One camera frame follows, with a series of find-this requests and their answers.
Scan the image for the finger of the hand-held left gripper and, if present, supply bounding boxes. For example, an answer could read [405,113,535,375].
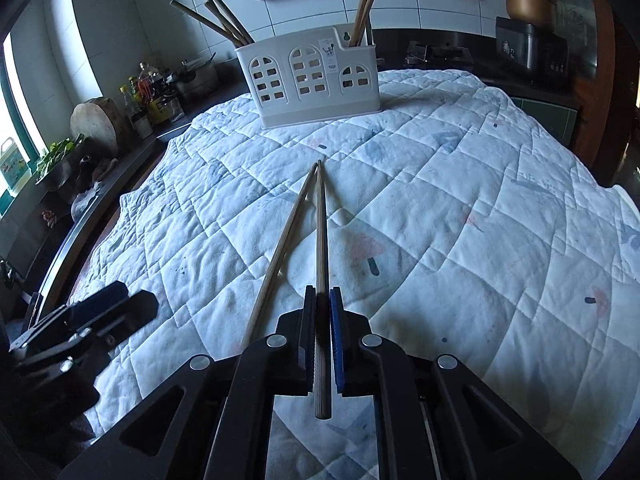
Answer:
[81,290,159,347]
[30,281,129,333]

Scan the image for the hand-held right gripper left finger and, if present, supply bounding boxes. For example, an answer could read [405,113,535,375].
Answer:
[59,285,318,480]

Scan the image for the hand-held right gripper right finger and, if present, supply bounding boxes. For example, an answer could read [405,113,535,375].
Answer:
[328,287,582,480]

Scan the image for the white plastic utensil holder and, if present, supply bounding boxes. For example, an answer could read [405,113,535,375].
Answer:
[235,25,383,128]

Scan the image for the white printed carton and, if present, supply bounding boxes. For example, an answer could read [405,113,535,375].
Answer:
[0,137,28,196]

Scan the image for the white quilted blanket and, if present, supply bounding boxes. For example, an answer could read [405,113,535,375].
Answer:
[70,67,640,480]

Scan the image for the round wooden cutting board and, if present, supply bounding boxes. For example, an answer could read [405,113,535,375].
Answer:
[70,97,123,158]

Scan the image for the yellow cap oil bottle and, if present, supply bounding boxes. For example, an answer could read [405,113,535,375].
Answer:
[119,85,143,136]

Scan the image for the dark soy sauce bottle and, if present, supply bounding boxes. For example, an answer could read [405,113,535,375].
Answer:
[137,62,173,126]

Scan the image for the window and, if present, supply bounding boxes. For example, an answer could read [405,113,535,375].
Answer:
[0,0,71,211]

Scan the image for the steel cooking pot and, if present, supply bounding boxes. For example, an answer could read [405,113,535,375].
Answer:
[175,57,219,96]

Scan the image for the black glass gas stove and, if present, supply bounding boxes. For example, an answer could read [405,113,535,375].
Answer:
[372,30,483,77]

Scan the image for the black burner grate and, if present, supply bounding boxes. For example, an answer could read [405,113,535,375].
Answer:
[404,40,475,68]

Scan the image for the green lower cabinet door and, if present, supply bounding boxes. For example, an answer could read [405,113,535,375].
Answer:
[510,95,581,151]

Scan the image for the black rice cooker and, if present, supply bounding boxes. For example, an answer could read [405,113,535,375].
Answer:
[495,16,571,92]

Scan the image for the copper inner pot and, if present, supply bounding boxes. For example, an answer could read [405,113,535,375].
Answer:
[501,0,558,28]

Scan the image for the wooden display cabinet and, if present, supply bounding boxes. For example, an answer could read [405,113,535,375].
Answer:
[500,0,640,186]

